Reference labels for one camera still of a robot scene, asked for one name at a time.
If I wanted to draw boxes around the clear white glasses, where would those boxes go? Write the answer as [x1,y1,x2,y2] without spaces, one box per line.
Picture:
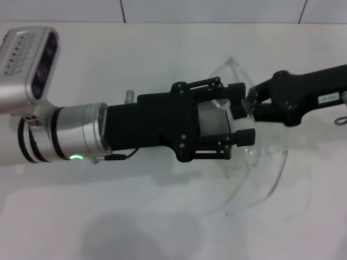
[208,56,288,215]

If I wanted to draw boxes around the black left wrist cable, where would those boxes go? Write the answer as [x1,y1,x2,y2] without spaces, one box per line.
[96,148,139,163]

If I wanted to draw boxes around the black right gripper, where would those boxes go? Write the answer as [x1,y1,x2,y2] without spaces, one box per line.
[187,63,347,160]

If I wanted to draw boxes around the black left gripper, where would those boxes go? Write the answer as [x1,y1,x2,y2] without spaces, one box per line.
[107,81,201,163]

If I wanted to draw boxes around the black glasses case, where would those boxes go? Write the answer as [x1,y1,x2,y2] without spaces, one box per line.
[197,101,232,136]

